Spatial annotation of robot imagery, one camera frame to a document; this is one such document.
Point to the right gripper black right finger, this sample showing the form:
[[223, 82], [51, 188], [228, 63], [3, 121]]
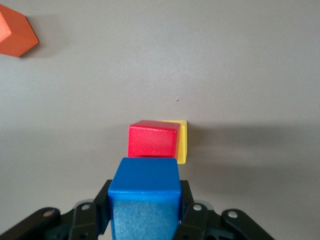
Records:
[[197, 222]]

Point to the blue wooden cube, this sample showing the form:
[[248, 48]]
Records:
[[145, 180]]

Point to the yellow wooden cube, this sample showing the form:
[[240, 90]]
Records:
[[183, 145]]

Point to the orange wooden cube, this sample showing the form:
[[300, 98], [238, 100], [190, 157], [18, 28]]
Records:
[[17, 35]]

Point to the red wooden cube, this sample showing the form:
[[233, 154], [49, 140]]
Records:
[[150, 142]]

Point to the brown table cover sheet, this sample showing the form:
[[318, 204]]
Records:
[[225, 62]]

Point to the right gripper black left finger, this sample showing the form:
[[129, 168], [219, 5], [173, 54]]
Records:
[[102, 205]]

